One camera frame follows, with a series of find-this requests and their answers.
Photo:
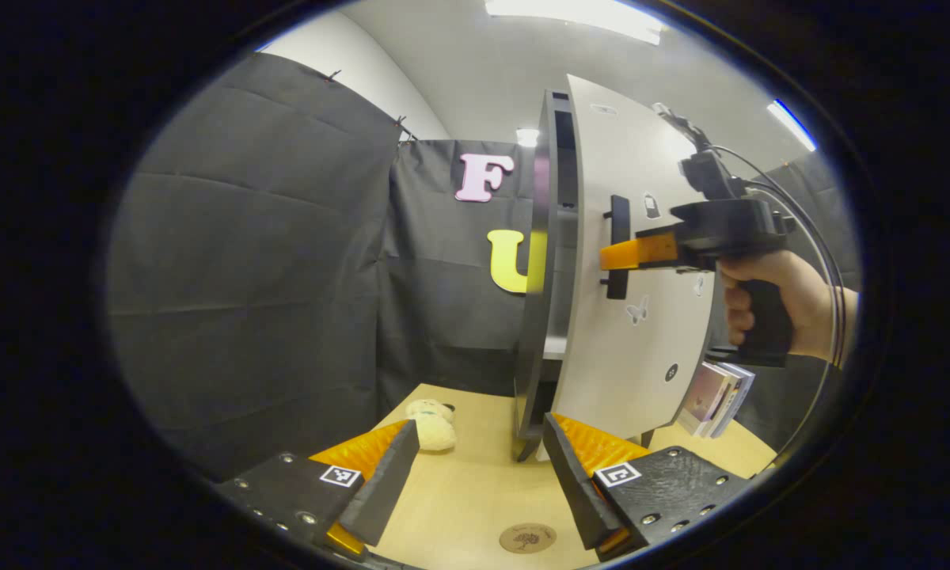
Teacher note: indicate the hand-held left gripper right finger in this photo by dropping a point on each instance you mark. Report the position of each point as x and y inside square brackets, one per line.
[574, 491]

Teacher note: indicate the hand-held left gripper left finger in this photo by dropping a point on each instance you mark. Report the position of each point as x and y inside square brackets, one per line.
[388, 483]

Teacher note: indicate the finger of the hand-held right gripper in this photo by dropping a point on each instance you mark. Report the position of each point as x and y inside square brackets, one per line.
[641, 252]

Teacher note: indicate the round brown coaster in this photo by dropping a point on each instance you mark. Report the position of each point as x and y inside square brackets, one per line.
[527, 538]

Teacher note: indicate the beige cabinet door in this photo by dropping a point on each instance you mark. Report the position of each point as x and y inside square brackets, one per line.
[602, 364]

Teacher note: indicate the dark grey cabinet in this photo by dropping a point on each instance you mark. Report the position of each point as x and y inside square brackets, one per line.
[532, 317]

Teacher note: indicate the light cabinet shelf board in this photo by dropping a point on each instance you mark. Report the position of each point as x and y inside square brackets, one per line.
[556, 348]

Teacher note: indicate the cream plush toy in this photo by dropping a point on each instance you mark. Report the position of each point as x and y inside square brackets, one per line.
[435, 431]

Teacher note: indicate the ceiling light panel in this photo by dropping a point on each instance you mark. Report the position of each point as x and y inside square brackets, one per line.
[578, 17]
[527, 137]
[792, 125]

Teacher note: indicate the black backdrop cloth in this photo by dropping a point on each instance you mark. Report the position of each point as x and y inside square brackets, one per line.
[245, 277]

